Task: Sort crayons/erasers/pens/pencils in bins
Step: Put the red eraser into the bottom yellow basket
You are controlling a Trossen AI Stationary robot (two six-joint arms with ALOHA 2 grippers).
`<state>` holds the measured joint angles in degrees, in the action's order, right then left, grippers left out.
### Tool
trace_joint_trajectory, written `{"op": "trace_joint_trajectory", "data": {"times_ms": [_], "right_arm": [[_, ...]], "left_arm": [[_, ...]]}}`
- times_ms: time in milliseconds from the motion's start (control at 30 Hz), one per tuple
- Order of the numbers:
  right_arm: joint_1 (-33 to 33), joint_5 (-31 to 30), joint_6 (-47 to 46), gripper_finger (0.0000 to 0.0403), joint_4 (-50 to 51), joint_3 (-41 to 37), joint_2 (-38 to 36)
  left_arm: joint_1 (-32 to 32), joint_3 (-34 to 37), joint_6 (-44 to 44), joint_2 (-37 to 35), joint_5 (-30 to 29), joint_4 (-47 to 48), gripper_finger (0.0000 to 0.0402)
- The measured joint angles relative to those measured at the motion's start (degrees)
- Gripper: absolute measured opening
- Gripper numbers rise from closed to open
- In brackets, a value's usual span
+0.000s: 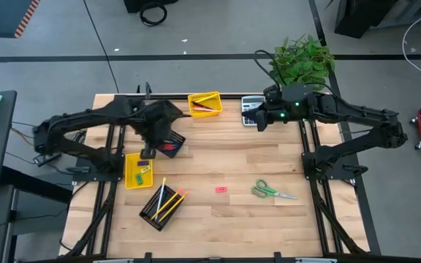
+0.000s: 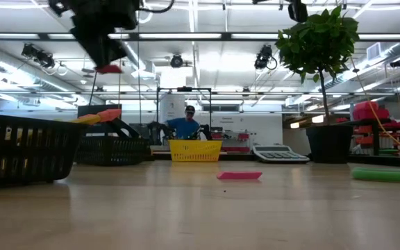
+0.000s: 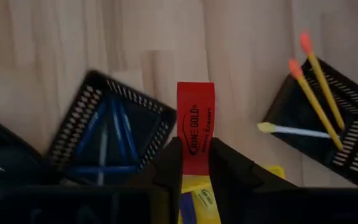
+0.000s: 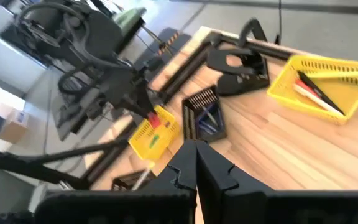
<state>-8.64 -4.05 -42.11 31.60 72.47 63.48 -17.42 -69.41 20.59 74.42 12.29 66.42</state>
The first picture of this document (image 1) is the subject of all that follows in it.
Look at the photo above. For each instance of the pink eraser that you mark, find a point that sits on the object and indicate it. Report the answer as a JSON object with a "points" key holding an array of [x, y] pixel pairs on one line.
{"points": [[221, 189]]}

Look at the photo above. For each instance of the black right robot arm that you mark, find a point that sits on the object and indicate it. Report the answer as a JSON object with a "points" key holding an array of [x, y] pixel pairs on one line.
{"points": [[364, 117]]}

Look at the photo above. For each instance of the blue crayon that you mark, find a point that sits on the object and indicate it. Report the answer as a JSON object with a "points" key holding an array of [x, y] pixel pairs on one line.
{"points": [[177, 145]]}

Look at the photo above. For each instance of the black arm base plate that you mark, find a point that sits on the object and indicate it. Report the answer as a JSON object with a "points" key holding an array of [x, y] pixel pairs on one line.
{"points": [[349, 171], [86, 175]]}

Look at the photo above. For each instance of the yellow plastic bin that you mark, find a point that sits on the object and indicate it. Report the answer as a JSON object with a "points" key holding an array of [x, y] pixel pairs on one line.
{"points": [[132, 175], [216, 100]]}

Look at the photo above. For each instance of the white pencil yellow tip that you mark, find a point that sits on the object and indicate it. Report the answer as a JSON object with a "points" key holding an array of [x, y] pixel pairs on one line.
{"points": [[160, 198]]}

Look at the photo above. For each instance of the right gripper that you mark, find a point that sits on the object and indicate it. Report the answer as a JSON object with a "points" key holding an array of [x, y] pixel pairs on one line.
{"points": [[292, 104]]}

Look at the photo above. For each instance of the red eraser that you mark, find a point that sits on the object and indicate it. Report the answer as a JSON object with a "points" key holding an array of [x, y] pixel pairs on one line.
{"points": [[166, 147]]}

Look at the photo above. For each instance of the orange marker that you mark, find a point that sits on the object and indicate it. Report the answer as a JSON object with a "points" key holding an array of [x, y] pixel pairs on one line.
{"points": [[203, 109]]}

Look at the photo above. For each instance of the green eraser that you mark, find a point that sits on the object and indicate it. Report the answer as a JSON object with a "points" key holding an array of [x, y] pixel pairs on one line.
{"points": [[139, 179]]}

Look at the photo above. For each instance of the black cabinet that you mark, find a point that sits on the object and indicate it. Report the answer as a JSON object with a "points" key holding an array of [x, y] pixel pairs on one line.
{"points": [[356, 18]]}

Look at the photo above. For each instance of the black power adapter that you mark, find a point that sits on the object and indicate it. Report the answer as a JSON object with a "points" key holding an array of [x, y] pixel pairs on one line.
{"points": [[46, 159]]}

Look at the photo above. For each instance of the grey calculator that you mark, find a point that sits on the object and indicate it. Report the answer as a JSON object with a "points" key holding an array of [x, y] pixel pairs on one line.
{"points": [[249, 102]]}

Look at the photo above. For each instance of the black aluminium table frame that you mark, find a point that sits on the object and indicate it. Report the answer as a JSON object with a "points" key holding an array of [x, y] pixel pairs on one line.
{"points": [[228, 96]]}

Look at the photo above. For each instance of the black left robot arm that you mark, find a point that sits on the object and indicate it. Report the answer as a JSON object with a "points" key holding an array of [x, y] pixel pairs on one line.
{"points": [[86, 118]]}

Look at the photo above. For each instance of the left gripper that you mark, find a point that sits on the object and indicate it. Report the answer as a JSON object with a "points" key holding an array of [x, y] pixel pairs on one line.
{"points": [[157, 122]]}

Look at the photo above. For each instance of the green marker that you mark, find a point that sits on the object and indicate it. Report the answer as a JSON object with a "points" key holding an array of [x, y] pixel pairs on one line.
{"points": [[273, 192]]}

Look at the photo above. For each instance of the pens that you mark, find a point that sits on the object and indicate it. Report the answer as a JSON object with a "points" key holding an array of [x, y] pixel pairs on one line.
{"points": [[208, 107]]}

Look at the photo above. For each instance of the black plastic bin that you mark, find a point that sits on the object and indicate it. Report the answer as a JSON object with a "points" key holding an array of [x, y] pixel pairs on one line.
{"points": [[150, 215], [177, 140]]}

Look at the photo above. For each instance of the black ramp orange striped edge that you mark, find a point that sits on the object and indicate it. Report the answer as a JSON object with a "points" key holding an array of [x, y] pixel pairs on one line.
{"points": [[2, 18]]}

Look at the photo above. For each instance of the black equipment box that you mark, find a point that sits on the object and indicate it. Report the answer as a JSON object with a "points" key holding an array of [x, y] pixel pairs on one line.
{"points": [[133, 5]]}

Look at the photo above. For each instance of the green leafy plant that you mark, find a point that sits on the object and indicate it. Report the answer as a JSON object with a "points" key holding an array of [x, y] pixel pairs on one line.
{"points": [[305, 62]]}

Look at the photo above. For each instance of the black pen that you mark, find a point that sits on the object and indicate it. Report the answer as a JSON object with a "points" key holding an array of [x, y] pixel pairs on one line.
{"points": [[199, 106]]}

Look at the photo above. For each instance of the yellow-green eraser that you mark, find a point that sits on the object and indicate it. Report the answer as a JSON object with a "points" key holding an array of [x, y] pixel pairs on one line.
{"points": [[145, 169]]}

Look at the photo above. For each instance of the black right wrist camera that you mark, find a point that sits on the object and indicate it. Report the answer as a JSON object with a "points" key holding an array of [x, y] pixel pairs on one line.
{"points": [[272, 94]]}

